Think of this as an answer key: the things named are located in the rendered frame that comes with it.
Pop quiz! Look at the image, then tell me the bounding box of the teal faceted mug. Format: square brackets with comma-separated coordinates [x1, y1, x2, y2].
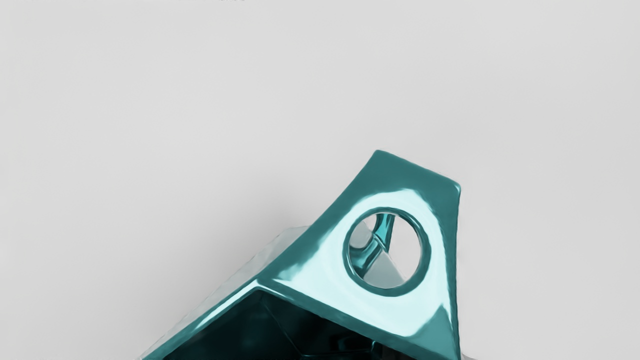
[138, 149, 463, 360]

